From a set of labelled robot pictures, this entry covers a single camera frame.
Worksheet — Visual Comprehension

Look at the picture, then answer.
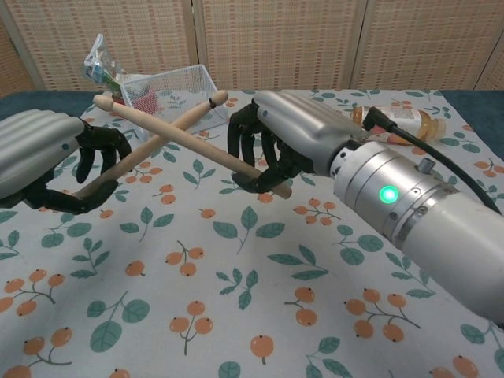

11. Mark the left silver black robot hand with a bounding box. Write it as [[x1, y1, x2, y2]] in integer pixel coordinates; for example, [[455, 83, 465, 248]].
[[0, 109, 133, 216]]

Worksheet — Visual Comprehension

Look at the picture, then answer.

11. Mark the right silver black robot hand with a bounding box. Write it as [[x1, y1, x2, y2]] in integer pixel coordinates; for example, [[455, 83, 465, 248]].
[[227, 90, 362, 195]]

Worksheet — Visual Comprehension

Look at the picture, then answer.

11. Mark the plain wooden drumstick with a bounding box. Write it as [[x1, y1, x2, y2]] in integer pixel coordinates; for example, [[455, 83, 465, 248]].
[[92, 93, 294, 199]]

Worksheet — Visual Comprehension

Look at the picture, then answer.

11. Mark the wooden drumstick with black band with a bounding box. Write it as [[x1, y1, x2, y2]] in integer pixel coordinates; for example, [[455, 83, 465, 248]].
[[74, 89, 230, 200]]

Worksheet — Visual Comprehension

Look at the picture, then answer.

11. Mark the woven folding screen panel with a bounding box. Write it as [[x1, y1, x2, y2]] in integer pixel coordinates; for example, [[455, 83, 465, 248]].
[[195, 0, 369, 91], [0, 15, 45, 99], [0, 0, 198, 94], [356, 0, 504, 92]]

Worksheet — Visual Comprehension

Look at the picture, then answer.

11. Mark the crumpled clear plastic bag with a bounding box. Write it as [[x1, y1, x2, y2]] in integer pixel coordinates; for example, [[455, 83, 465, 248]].
[[81, 33, 132, 95]]

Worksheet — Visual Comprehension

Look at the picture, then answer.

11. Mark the pink star-shaped toy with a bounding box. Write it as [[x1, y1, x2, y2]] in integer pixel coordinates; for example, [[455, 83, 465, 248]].
[[132, 87, 164, 116]]

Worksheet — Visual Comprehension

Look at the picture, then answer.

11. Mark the clear plastic juice bottle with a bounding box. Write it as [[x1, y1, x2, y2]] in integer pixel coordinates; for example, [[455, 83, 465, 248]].
[[350, 104, 448, 145]]

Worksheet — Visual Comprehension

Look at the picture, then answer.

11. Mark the floral leaf and berry tablecloth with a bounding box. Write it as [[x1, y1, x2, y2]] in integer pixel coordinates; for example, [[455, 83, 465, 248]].
[[0, 88, 504, 378]]

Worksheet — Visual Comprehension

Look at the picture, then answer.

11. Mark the white wire mesh basket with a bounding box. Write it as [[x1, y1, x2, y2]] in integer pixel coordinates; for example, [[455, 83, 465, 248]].
[[120, 64, 230, 139]]

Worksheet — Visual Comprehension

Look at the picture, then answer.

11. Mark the black cable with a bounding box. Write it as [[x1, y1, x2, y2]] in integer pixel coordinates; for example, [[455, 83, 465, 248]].
[[361, 106, 504, 216]]

